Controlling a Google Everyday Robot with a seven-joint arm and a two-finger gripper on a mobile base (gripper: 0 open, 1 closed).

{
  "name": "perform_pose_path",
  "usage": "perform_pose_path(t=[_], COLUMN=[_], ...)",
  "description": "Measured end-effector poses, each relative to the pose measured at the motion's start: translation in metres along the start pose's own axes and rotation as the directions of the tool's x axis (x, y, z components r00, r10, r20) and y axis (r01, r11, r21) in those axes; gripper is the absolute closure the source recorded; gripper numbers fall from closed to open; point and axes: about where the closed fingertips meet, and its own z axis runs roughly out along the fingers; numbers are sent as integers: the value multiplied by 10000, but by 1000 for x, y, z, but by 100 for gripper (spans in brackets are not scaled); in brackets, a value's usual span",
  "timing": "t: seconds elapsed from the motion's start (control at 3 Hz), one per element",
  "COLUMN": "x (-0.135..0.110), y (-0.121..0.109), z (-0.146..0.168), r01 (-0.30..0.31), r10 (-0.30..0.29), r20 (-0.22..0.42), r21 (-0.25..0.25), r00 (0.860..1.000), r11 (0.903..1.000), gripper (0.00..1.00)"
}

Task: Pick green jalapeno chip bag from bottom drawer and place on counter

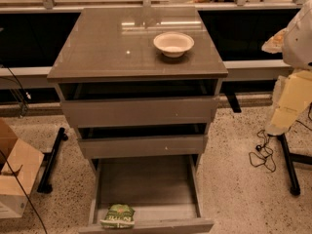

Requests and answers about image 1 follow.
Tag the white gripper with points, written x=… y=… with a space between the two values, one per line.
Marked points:
x=298 y=44

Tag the green jalapeno chip bag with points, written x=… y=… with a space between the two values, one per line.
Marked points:
x=118 y=217

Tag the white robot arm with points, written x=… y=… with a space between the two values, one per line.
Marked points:
x=295 y=41

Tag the grey top drawer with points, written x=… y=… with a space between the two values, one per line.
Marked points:
x=139 y=111

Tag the grey drawer cabinet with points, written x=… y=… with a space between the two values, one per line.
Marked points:
x=109 y=54

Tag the grey open bottom drawer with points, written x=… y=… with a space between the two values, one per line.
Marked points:
x=162 y=190

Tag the grey middle drawer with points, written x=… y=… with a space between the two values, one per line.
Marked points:
x=139 y=141

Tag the black right stand leg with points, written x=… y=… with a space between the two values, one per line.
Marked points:
x=290 y=159

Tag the black stand leg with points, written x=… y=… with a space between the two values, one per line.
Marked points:
x=50 y=158
x=290 y=159

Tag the white paper bowl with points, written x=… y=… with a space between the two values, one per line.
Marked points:
x=173 y=44

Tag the black left stand leg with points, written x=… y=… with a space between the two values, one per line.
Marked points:
x=50 y=158

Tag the grey railing bench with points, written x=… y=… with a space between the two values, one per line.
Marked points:
x=35 y=75

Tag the brown cardboard box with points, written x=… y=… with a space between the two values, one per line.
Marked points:
x=20 y=163

